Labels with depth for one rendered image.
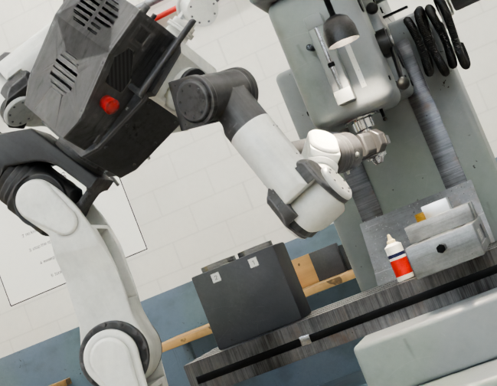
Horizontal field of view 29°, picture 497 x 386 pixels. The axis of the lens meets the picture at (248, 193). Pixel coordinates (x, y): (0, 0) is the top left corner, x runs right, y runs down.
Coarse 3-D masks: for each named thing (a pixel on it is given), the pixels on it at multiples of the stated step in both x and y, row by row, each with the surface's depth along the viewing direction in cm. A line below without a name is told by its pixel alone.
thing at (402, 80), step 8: (376, 32) 226; (384, 32) 224; (384, 40) 224; (392, 40) 226; (384, 48) 224; (392, 48) 224; (384, 56) 226; (392, 56) 222; (400, 72) 216; (400, 80) 213; (408, 80) 213; (400, 88) 214
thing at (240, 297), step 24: (216, 264) 232; (240, 264) 228; (264, 264) 227; (288, 264) 233; (216, 288) 230; (240, 288) 228; (264, 288) 227; (288, 288) 225; (216, 312) 230; (240, 312) 228; (264, 312) 227; (288, 312) 225; (216, 336) 230; (240, 336) 228
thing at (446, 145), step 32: (416, 64) 257; (288, 96) 267; (416, 96) 257; (448, 96) 255; (352, 128) 262; (384, 128) 260; (416, 128) 257; (448, 128) 255; (480, 128) 270; (384, 160) 260; (416, 160) 258; (448, 160) 255; (480, 160) 253; (352, 192) 262; (384, 192) 260; (416, 192) 258; (480, 192) 253; (352, 224) 263; (352, 256) 263
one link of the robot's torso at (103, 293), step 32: (32, 192) 193; (64, 224) 192; (96, 224) 207; (64, 256) 193; (96, 256) 192; (96, 288) 194; (128, 288) 202; (96, 320) 194; (128, 320) 193; (160, 352) 201; (96, 384) 192
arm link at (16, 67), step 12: (48, 24) 209; (36, 36) 208; (24, 48) 207; (36, 48) 206; (0, 60) 209; (12, 60) 206; (24, 60) 206; (0, 72) 207; (12, 72) 205; (24, 72) 205; (12, 84) 204; (24, 84) 205; (12, 96) 204; (24, 96) 206; (12, 108) 206; (24, 108) 208; (12, 120) 208; (24, 120) 210
